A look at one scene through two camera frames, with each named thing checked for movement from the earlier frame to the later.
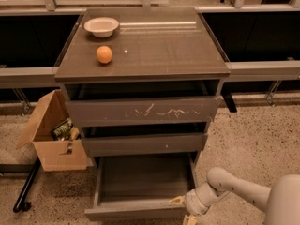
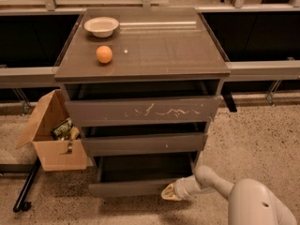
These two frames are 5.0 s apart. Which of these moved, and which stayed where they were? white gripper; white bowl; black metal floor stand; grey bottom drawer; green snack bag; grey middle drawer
Moved: white gripper; grey bottom drawer
Stayed: grey middle drawer; black metal floor stand; white bowl; green snack bag
